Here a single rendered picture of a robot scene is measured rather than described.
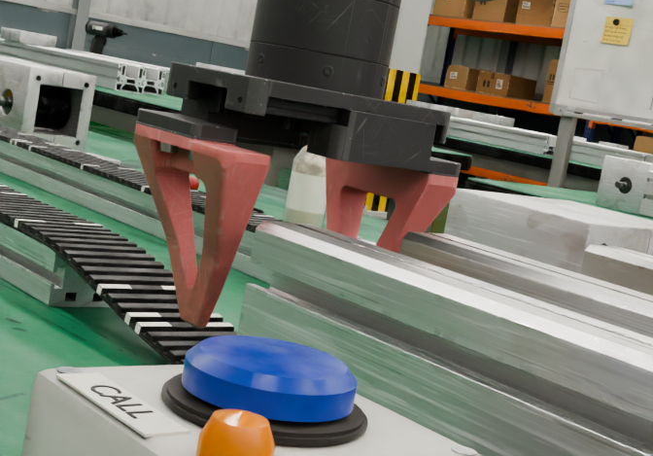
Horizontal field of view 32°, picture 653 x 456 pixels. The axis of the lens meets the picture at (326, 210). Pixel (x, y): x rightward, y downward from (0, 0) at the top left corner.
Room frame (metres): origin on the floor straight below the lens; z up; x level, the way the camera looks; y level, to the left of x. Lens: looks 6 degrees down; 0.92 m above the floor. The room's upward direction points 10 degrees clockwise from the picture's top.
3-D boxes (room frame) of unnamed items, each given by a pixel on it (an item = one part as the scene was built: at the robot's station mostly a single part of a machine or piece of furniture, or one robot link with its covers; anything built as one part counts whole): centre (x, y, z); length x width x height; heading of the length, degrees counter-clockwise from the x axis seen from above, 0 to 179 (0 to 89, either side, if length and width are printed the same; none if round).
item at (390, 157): (0.48, -0.01, 0.86); 0.07 x 0.07 x 0.09; 40
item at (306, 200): (1.06, 0.02, 0.84); 0.04 x 0.04 x 0.12
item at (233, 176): (0.45, 0.03, 0.86); 0.07 x 0.07 x 0.09; 40
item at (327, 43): (0.47, 0.01, 0.93); 0.10 x 0.07 x 0.07; 130
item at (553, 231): (0.58, -0.12, 0.83); 0.12 x 0.09 x 0.10; 131
